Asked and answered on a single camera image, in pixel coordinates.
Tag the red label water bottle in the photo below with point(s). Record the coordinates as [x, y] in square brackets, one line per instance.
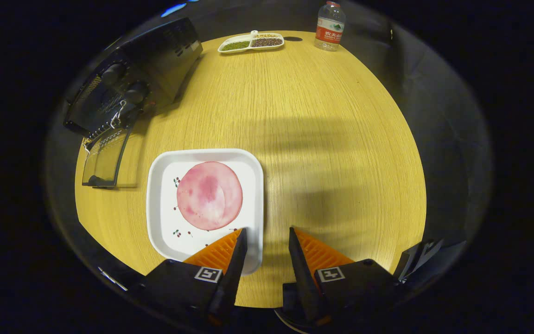
[329, 32]

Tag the pink ham slice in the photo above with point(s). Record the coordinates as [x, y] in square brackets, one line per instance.
[209, 195]

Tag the white divided bean dish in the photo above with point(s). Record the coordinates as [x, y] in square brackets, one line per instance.
[248, 44]

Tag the black toaster oven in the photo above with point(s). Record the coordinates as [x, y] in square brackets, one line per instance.
[165, 51]

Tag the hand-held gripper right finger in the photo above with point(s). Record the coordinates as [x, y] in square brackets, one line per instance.
[301, 278]

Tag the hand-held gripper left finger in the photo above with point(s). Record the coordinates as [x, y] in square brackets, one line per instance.
[234, 273]

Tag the white square plate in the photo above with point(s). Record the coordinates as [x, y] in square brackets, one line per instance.
[162, 185]

